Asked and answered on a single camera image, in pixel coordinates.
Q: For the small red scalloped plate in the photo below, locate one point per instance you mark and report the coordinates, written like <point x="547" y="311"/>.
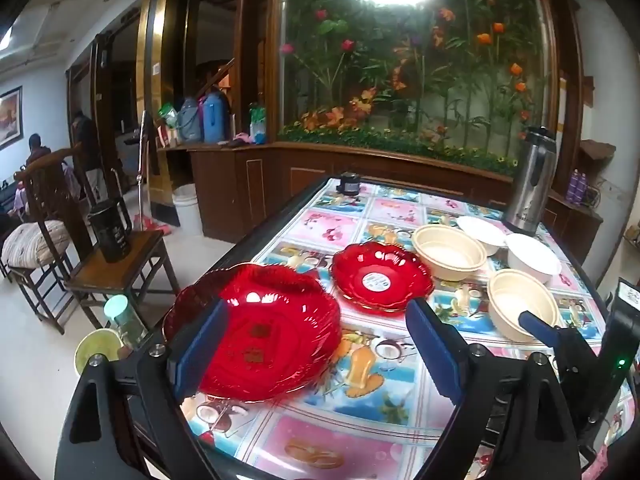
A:
<point x="395" y="267"/>

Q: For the fruit print tablecloth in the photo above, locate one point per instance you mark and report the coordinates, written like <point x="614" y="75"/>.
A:
<point x="360" y="410"/>

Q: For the white plastic bowl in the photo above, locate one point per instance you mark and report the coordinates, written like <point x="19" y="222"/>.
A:
<point x="532" y="255"/>

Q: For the purple bottle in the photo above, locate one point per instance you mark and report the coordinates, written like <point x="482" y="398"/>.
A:
<point x="582" y="189"/>
<point x="572" y="187"/>

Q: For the small black jar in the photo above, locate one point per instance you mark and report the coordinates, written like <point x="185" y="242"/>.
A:
<point x="348" y="183"/>

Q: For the gold wooden pillar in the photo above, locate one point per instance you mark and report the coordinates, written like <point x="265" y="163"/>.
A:
<point x="160" y="85"/>

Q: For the metal pole stand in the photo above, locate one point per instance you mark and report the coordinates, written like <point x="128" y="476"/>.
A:
<point x="141" y="170"/>

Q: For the light green paper cup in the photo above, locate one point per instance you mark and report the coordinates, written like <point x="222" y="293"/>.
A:
<point x="97" y="347"/>

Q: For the beige plastic bowl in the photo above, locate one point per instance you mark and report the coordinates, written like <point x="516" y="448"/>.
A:
<point x="515" y="295"/>
<point x="450" y="255"/>

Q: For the stainless steel thermos kettle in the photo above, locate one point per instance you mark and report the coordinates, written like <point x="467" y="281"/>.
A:
<point x="527" y="195"/>

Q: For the green label bottle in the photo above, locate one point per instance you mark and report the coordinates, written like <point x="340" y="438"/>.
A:
<point x="257" y="125"/>

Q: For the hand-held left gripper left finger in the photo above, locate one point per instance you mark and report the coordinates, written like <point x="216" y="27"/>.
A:
<point x="200" y="350"/>

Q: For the pink cloth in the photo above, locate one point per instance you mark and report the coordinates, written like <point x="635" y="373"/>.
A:
<point x="242" y="139"/>

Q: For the white shallow plate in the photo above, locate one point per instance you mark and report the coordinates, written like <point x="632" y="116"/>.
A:
<point x="480" y="230"/>

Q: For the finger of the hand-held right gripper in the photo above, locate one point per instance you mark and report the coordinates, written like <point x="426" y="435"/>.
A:
<point x="537" y="327"/>

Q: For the striped seat cushion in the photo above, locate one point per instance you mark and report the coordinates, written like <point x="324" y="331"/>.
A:
<point x="35" y="242"/>

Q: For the framed wall picture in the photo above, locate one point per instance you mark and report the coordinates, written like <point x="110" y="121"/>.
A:
<point x="10" y="117"/>

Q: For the wooden cabinet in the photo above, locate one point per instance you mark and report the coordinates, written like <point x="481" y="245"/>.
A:
<point x="270" y="180"/>

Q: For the mint green cup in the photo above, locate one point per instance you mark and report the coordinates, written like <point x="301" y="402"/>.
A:
<point x="120" y="315"/>

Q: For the white plastic bucket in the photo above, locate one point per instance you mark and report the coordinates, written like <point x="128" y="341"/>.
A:
<point x="187" y="210"/>

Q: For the black canister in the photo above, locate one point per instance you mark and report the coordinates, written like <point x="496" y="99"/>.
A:
<point x="110" y="230"/>

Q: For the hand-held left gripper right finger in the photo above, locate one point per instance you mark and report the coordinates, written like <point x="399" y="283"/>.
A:
<point x="435" y="350"/>

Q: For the large red scalloped plate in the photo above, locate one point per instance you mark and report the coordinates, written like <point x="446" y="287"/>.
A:
<point x="280" y="330"/>

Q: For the artificial flower display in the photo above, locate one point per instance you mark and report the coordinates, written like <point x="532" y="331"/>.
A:
<point x="400" y="85"/>

